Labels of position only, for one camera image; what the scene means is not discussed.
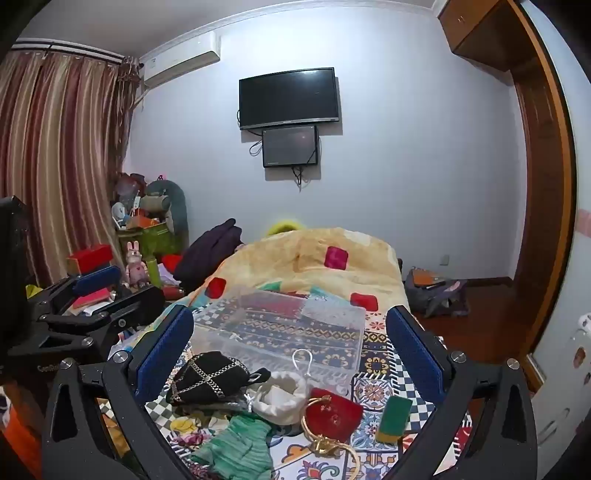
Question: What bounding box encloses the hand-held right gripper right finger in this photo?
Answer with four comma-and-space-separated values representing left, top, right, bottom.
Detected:
385, 305, 539, 480

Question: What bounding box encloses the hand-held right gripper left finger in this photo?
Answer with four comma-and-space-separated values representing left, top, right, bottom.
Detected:
41, 302, 195, 480

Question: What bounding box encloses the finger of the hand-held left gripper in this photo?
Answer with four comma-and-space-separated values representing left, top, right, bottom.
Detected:
28, 265, 123, 324
7, 285, 165, 365

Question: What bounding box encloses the black chain purse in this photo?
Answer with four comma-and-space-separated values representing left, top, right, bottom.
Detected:
165, 351, 272, 407

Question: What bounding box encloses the green and yellow sponge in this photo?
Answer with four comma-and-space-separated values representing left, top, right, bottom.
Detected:
375, 395, 414, 445

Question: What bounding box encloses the red purse with gold handle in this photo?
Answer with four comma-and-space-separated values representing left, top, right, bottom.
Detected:
300, 388, 364, 480

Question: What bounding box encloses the green knit cloth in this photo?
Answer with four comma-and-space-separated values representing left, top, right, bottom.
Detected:
190, 413, 274, 480

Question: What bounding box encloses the clear plastic storage box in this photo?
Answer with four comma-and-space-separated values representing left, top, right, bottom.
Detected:
190, 285, 366, 388

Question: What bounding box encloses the white drawstring pouch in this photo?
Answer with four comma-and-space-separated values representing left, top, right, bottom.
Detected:
249, 370, 311, 425

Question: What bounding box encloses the red box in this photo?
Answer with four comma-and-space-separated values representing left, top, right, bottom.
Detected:
68, 244, 114, 274

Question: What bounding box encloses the pink rabbit toy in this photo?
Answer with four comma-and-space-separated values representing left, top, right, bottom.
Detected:
124, 240, 148, 288

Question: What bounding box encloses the green storage box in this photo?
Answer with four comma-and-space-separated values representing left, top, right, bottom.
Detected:
117, 222, 180, 260

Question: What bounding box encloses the grey backpack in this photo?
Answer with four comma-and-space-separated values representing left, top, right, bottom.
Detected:
404, 267, 470, 319

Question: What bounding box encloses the dark purple clothing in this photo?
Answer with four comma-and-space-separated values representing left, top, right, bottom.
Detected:
173, 218, 245, 292

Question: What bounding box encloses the teal plush toy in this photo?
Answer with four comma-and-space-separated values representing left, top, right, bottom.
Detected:
144, 179, 189, 246

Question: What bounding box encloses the striped red curtain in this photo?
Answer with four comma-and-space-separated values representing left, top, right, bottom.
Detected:
0, 44, 140, 289

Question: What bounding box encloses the white plastic hook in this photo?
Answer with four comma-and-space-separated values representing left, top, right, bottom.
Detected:
292, 349, 315, 385

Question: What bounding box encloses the yellow blanket with red patches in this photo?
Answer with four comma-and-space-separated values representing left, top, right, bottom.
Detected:
175, 226, 410, 321

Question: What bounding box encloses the white panel with stickers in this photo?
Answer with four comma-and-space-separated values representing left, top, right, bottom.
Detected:
530, 311, 591, 464

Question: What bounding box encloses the yellow-green fluffy item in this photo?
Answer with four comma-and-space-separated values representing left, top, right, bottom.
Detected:
267, 220, 304, 237

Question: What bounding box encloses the brown wooden wardrobe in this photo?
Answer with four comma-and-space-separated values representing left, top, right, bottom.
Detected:
436, 0, 579, 391

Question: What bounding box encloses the white air conditioner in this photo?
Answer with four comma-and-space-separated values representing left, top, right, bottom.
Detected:
137, 34, 222, 89

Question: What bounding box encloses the small wall monitor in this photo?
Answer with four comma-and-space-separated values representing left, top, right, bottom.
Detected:
262, 124, 320, 169

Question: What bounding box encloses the large wall television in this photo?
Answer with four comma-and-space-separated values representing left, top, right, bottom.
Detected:
239, 67, 341, 131

